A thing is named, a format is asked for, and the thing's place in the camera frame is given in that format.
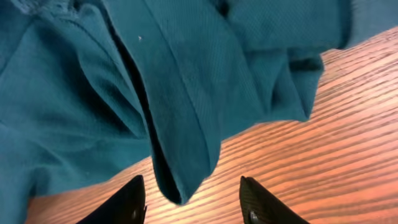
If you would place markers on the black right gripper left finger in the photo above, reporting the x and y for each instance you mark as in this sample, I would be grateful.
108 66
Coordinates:
126 206

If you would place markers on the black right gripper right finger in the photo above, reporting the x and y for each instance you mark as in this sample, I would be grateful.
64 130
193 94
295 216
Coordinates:
259 206

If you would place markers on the blue polo shirt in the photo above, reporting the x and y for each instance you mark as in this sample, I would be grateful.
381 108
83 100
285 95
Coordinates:
88 88

